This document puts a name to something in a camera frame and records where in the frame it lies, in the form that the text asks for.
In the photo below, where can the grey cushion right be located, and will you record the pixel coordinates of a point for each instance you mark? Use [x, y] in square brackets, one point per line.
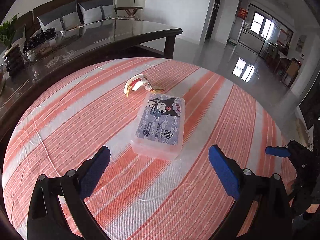
[97, 10]

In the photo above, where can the glass fruit bowl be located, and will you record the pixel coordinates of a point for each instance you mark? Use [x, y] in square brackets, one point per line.
[40, 44]

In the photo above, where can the clear plastic lidded box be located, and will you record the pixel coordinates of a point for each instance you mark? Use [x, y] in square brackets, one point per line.
[159, 127]

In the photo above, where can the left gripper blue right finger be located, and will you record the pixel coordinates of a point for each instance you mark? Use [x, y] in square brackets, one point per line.
[261, 208]

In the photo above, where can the potted green plant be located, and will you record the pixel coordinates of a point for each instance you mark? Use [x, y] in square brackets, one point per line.
[13, 59]

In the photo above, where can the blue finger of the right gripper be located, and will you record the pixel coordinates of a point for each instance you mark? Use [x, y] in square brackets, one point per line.
[277, 151]

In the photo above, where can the white red wrapper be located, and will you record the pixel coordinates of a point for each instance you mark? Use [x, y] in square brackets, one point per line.
[140, 81]

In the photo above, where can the dark wooden sofa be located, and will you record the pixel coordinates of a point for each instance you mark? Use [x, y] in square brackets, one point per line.
[29, 22]

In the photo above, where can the grey cushion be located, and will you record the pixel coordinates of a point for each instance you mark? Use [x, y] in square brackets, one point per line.
[97, 10]
[65, 17]

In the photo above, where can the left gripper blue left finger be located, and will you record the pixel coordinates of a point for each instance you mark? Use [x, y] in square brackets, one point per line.
[46, 219]

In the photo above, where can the grey cushion middle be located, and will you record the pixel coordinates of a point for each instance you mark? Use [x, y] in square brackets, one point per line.
[65, 17]

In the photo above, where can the dark wooden coffee table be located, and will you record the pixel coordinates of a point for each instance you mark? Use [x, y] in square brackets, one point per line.
[115, 40]

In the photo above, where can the striped orange white tablecloth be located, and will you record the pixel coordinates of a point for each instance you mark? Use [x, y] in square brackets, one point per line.
[139, 197]

